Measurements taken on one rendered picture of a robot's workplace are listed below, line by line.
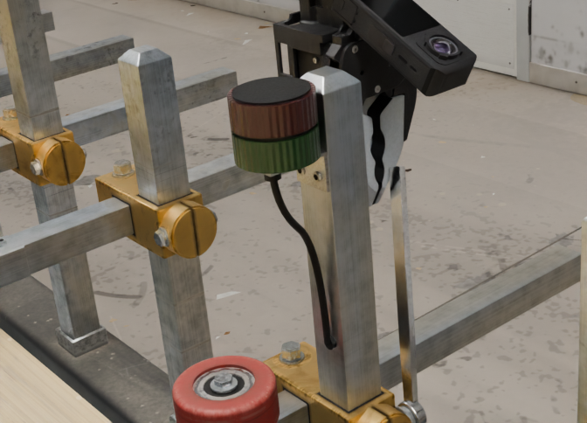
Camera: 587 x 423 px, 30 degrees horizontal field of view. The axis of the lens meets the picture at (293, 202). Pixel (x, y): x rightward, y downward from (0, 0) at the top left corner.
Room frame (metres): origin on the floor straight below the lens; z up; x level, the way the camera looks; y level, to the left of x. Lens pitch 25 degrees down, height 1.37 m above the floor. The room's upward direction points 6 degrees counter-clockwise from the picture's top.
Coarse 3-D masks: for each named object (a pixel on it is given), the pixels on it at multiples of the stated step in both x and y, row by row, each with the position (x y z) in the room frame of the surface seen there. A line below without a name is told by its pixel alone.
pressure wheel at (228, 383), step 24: (216, 360) 0.74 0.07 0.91; (240, 360) 0.73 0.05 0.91; (192, 384) 0.71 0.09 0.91; (216, 384) 0.70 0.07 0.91; (240, 384) 0.71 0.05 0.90; (264, 384) 0.70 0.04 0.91; (192, 408) 0.68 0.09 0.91; (216, 408) 0.67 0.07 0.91; (240, 408) 0.67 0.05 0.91; (264, 408) 0.68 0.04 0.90
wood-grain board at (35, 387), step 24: (0, 336) 0.82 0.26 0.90; (0, 360) 0.78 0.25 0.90; (24, 360) 0.78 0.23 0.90; (0, 384) 0.74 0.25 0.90; (24, 384) 0.74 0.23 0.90; (48, 384) 0.74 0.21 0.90; (0, 408) 0.71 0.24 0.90; (24, 408) 0.71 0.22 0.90; (48, 408) 0.70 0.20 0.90; (72, 408) 0.70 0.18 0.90
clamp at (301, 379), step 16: (304, 352) 0.79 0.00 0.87; (272, 368) 0.77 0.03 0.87; (288, 368) 0.77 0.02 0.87; (304, 368) 0.77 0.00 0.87; (288, 384) 0.75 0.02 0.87; (304, 384) 0.75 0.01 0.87; (304, 400) 0.74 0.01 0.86; (320, 400) 0.72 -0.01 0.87; (368, 400) 0.72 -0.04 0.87; (384, 400) 0.72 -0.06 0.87; (320, 416) 0.72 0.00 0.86; (336, 416) 0.70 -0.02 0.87; (352, 416) 0.70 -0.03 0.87; (368, 416) 0.70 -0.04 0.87; (384, 416) 0.69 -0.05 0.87; (400, 416) 0.70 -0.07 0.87
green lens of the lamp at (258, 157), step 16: (240, 144) 0.68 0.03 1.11; (256, 144) 0.67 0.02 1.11; (272, 144) 0.67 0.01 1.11; (288, 144) 0.67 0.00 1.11; (304, 144) 0.68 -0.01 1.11; (320, 144) 0.70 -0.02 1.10; (240, 160) 0.68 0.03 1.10; (256, 160) 0.67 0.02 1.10; (272, 160) 0.67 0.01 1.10; (288, 160) 0.67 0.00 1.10; (304, 160) 0.68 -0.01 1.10
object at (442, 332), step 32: (544, 256) 0.94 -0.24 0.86; (576, 256) 0.94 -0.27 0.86; (480, 288) 0.89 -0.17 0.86; (512, 288) 0.88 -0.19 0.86; (544, 288) 0.91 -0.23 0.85; (416, 320) 0.85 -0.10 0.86; (448, 320) 0.84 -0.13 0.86; (480, 320) 0.85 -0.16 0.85; (384, 352) 0.80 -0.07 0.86; (416, 352) 0.81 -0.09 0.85; (448, 352) 0.83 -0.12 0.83; (384, 384) 0.78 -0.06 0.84; (288, 416) 0.72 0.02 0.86
